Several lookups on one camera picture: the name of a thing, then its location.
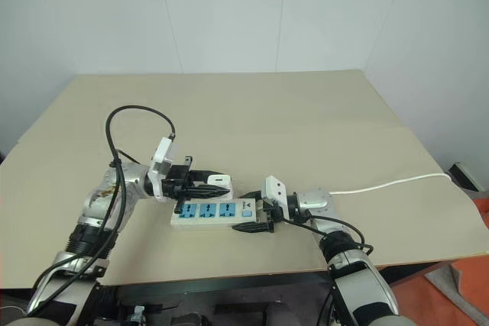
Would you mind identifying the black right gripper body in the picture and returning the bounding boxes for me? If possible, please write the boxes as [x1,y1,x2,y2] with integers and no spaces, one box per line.
[261,198,286,233]

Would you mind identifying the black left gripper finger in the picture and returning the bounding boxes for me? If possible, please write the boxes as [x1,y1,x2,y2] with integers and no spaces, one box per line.
[189,169,226,182]
[185,184,231,199]

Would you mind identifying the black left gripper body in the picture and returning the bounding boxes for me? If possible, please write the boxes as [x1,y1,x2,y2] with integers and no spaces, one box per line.
[162,155,196,215]

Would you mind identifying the white charger plug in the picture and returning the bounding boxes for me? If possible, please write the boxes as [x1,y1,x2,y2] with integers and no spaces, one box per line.
[206,174,235,201]

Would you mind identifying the white power strip blue sockets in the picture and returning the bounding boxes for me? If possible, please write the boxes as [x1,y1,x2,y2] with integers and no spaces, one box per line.
[170,196,269,230]

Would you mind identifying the grey floor mat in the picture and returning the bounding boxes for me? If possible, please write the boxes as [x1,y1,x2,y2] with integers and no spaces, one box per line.
[419,262,465,299]

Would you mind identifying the dark box with pale lid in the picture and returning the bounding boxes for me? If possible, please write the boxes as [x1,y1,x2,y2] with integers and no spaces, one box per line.
[447,161,484,192]

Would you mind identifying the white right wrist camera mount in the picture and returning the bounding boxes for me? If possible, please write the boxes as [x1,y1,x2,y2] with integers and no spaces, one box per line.
[261,176,290,221]

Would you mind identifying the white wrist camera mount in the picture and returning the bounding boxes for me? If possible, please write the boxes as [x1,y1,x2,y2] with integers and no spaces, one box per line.
[147,137,181,203]
[261,176,290,221]

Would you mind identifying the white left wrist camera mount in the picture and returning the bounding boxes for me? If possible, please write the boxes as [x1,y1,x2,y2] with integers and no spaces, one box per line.
[147,137,181,203]

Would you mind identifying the black table frame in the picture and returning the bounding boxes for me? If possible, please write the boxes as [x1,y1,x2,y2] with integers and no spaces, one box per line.
[102,270,334,299]

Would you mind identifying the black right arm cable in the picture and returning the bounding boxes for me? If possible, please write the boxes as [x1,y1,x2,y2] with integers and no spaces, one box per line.
[292,215,375,266]

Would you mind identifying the white power cord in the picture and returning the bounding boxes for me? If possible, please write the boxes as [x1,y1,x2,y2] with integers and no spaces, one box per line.
[328,173,453,195]

